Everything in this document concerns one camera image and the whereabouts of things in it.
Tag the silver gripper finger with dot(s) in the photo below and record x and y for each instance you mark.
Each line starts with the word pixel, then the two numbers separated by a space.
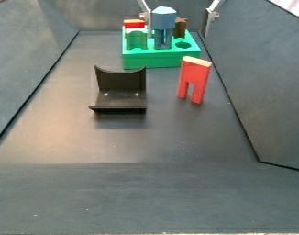
pixel 211 15
pixel 145 15

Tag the red two-legged square-circle block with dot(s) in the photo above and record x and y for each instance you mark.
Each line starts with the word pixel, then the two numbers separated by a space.
pixel 193 73

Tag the green shape-sorter board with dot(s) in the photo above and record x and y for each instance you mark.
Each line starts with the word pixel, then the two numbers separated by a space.
pixel 153 58

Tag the bright red rectangular block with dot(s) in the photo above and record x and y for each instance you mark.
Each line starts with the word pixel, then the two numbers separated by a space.
pixel 133 23

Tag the blue pentagon-top block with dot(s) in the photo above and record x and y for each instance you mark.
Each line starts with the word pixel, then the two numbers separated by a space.
pixel 163 24

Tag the green arch block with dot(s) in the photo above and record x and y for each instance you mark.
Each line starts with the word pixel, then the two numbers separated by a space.
pixel 136 40

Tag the brown star block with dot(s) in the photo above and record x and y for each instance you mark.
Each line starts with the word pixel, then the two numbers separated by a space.
pixel 180 27

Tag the black curved stand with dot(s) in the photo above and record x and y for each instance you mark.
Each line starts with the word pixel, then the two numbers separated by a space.
pixel 120 90

